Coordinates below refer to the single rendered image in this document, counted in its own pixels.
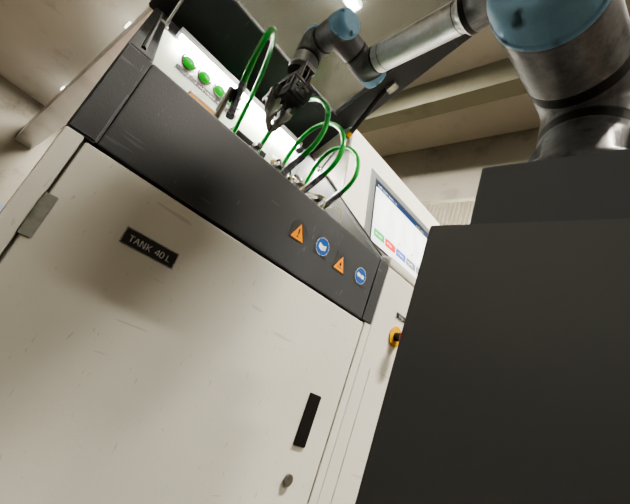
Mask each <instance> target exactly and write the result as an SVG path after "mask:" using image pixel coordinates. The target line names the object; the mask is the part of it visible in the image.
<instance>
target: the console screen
mask: <svg viewBox="0 0 630 504"><path fill-rule="evenodd" d="M364 229H365V231H366V232H367V234H368V235H369V237H370V238H371V239H372V241H373V242H374V244H375V245H376V246H377V248H378V249H379V251H380V252H381V254H382V256H383V257H393V258H394V259H395V260H397V261H398V262H399V263H400V264H401V265H402V266H403V267H404V268H406V269H407V270H408V271H409V272H410V273H411V274H412V275H413V276H414V277H416V278H417V274H418V270H419V267H420V263H421V259H422V256H423V252H424V248H425V245H426V241H427V237H428V234H429V229H428V228H427V227H426V226H425V225H424V224H423V222H422V221H421V220H420V219H419V218H418V217H417V216H416V215H415V214H414V213H413V212H412V210H411V209H410V208H409V207H408V206H407V205H406V204H405V203H404V202H403V201H402V200H401V199H400V197H399V196H398V195H397V194H396V193H395V192H394V191H393V190H392V189H391V188H390V187H389V186H388V184H387V183H386V182H385V181H384V180H383V179H382V178H381V177H380V176H379V175H378V174H377V172H376V171H375V170H374V169H373V168H371V176H370V185H369V193H368V201H367V209H366V217H365V225H364Z"/></svg>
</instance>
